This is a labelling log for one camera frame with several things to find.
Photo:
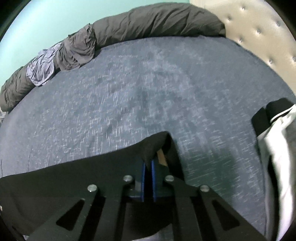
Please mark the black fleece garment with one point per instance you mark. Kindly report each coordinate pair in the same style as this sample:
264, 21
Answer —
29, 199

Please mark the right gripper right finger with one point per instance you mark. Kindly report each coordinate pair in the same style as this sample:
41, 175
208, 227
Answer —
198, 213

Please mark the rolled dark grey duvet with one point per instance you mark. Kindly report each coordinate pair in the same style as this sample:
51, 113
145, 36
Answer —
79, 48

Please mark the cream tufted headboard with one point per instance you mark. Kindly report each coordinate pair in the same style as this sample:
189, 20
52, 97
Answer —
259, 28

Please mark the folded white garment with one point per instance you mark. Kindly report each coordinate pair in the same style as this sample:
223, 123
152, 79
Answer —
278, 142

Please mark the blue heathered bed sheet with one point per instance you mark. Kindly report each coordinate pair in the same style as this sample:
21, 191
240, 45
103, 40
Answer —
203, 91

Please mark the lavender crumpled cloth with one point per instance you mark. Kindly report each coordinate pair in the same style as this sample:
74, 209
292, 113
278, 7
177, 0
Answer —
42, 67

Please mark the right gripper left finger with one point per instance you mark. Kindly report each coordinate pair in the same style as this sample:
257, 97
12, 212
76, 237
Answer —
99, 212

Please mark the folded dark grey bottom garment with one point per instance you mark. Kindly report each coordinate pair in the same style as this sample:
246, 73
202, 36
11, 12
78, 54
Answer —
266, 116

